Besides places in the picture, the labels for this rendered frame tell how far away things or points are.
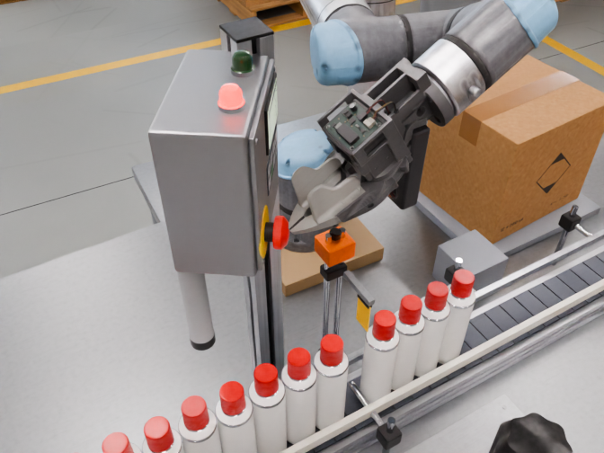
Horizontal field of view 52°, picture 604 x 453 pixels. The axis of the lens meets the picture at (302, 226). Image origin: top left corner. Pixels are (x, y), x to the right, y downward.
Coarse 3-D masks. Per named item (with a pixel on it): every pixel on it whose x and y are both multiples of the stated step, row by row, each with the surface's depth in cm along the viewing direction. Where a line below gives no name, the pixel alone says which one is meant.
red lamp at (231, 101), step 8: (224, 88) 58; (232, 88) 58; (224, 96) 58; (232, 96) 58; (240, 96) 59; (224, 104) 59; (232, 104) 59; (240, 104) 59; (224, 112) 59; (232, 112) 59
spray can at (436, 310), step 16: (432, 288) 95; (448, 288) 95; (432, 304) 95; (448, 304) 98; (432, 320) 96; (448, 320) 98; (432, 336) 99; (432, 352) 102; (416, 368) 105; (432, 368) 105
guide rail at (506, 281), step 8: (600, 232) 122; (584, 240) 120; (592, 240) 121; (568, 248) 119; (576, 248) 119; (552, 256) 117; (560, 256) 117; (536, 264) 116; (544, 264) 116; (520, 272) 114; (528, 272) 114; (504, 280) 113; (512, 280) 113; (488, 288) 111; (496, 288) 111; (480, 296) 110; (352, 352) 101; (360, 352) 101; (352, 360) 100
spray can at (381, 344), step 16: (384, 320) 90; (368, 336) 93; (384, 336) 91; (368, 352) 94; (384, 352) 92; (368, 368) 96; (384, 368) 95; (368, 384) 99; (384, 384) 98; (368, 400) 102
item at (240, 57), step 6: (234, 54) 64; (240, 54) 63; (246, 54) 64; (234, 60) 64; (240, 60) 63; (246, 60) 63; (252, 60) 64; (234, 66) 64; (240, 66) 64; (246, 66) 64; (252, 66) 64; (234, 72) 64; (240, 72) 64; (246, 72) 64; (252, 72) 64
